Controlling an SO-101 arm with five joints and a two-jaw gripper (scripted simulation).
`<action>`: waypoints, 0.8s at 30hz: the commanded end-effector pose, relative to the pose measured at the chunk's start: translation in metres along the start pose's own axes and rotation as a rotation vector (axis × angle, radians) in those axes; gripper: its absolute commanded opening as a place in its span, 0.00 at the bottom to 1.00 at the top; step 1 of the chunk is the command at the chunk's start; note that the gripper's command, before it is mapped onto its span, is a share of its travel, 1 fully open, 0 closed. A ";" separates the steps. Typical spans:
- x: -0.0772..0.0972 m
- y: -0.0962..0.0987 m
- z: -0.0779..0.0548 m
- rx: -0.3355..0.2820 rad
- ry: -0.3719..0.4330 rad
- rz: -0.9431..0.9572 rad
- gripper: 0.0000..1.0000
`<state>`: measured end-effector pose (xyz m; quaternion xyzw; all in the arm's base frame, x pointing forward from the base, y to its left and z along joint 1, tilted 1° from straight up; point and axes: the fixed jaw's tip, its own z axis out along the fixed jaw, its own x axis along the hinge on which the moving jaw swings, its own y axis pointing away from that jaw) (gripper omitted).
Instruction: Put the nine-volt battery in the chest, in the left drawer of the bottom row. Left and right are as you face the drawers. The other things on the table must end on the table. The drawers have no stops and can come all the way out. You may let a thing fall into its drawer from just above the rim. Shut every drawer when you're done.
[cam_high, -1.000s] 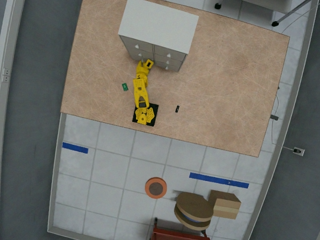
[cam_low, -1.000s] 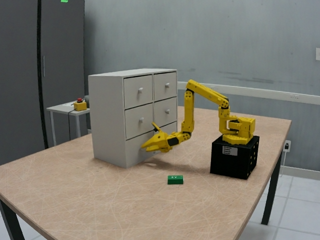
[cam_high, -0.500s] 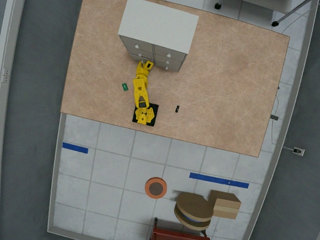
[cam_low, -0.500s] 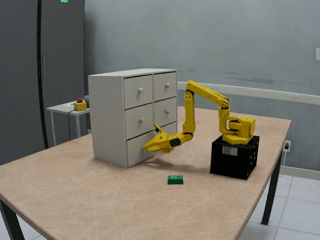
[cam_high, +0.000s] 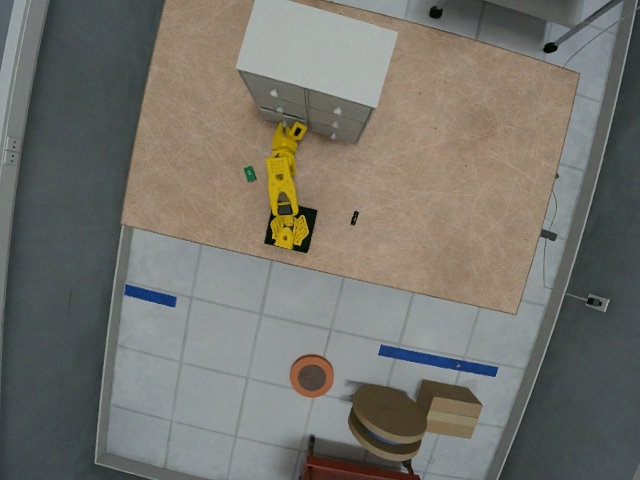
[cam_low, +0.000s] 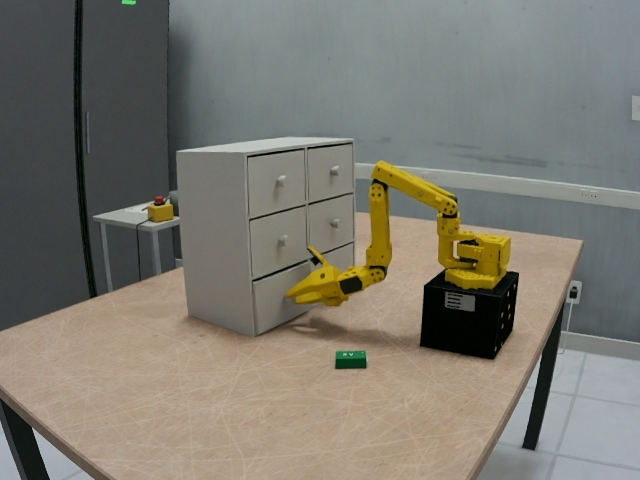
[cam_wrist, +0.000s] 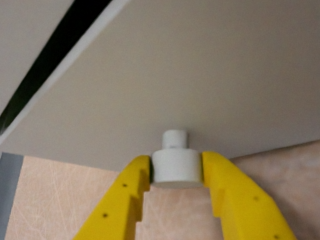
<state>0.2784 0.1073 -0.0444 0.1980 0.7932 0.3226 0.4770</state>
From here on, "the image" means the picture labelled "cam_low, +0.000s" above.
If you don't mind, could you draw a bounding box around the grey chest of drawers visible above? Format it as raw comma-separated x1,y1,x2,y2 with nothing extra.
176,137,355,338

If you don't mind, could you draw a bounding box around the green 9v battery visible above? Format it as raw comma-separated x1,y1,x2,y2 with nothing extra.
335,351,368,369

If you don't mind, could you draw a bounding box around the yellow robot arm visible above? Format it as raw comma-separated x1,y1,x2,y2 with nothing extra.
336,161,508,297

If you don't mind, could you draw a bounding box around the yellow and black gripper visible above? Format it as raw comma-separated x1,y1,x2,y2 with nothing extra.
285,245,349,307

